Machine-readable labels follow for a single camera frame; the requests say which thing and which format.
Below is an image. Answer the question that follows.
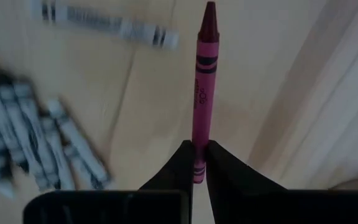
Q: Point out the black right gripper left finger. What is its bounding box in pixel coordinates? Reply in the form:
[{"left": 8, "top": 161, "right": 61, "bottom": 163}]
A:
[{"left": 23, "top": 139, "right": 196, "bottom": 224}]

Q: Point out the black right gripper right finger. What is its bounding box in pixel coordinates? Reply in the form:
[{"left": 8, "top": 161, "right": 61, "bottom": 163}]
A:
[{"left": 206, "top": 139, "right": 358, "bottom": 224}]

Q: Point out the magenta crayon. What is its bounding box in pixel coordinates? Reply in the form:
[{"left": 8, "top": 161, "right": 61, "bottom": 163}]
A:
[{"left": 191, "top": 1, "right": 220, "bottom": 184}]

